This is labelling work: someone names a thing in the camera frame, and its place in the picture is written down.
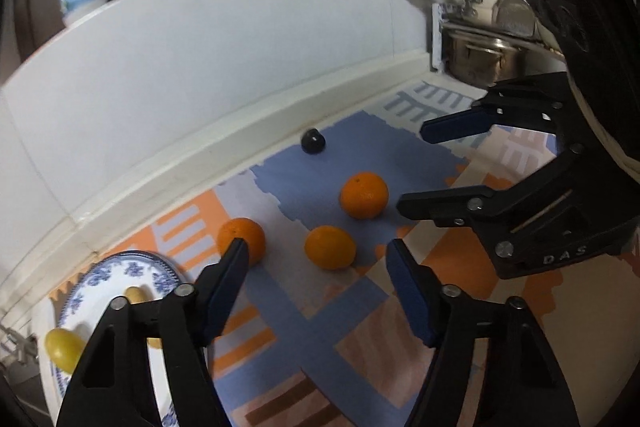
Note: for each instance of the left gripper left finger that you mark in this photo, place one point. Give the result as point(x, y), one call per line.
point(112, 385)

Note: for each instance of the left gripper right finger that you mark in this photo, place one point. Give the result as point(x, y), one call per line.
point(523, 382)

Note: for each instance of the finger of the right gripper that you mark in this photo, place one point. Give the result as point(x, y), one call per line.
point(529, 103)
point(470, 206)

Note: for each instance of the green apple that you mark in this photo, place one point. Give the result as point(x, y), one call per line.
point(64, 348)

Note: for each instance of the small yellow fruit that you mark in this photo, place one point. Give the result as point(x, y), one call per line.
point(136, 295)
point(154, 343)

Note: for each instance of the orange tangerine small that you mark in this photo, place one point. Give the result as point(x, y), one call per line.
point(330, 248)

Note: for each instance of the dark plum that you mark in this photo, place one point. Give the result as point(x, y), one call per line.
point(313, 142)

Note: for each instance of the metal dish rack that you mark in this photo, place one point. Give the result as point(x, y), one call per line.
point(539, 57)

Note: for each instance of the stainless steel pot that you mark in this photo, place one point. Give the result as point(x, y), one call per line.
point(481, 61)

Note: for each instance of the blue white porcelain plate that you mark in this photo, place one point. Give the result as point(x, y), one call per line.
point(102, 287)

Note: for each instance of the metal skimmer ladle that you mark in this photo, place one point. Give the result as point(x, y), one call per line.
point(515, 18)

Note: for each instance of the colourful patterned foam mat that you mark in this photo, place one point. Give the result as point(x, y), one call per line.
point(310, 347)

